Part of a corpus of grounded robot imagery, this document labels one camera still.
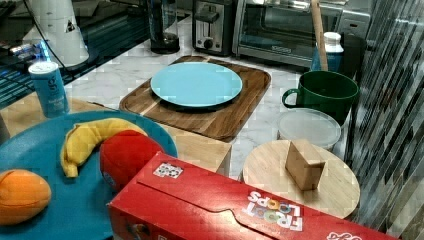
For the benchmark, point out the black french press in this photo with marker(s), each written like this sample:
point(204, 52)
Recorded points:
point(163, 26)

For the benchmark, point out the blue salt shaker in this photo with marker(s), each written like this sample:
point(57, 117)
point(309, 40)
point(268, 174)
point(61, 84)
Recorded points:
point(49, 87)

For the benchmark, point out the blue bottle white cap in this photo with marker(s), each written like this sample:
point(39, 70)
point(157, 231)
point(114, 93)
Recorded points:
point(334, 52)

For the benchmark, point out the glass jar with plastic lid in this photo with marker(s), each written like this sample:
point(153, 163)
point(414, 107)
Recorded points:
point(303, 123)

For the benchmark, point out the wooden rolling pin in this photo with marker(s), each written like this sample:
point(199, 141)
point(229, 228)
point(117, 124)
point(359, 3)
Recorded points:
point(319, 33)

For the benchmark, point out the orange plush fruit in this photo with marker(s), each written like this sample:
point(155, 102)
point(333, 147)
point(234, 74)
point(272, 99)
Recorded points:
point(24, 194)

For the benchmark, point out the black toaster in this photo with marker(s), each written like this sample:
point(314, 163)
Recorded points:
point(213, 26)

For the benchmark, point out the silver toaster oven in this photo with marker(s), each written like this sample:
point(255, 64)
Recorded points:
point(282, 30)

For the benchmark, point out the wooden serving tray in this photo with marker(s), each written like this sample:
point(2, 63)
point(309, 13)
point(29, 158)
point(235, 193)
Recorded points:
point(221, 122)

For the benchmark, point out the light blue plate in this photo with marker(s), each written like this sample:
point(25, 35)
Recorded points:
point(196, 84)

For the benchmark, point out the red plush apple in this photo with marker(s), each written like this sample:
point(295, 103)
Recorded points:
point(123, 155)

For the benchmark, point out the yellow plush banana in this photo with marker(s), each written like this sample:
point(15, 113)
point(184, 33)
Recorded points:
point(81, 140)

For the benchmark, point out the dark blue fruit plate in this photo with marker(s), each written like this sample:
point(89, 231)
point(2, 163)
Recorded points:
point(78, 206)

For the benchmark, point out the red cereal box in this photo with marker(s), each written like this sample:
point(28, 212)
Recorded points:
point(170, 199)

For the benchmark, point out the green mug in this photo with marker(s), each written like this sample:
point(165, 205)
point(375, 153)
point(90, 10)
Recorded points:
point(329, 92)

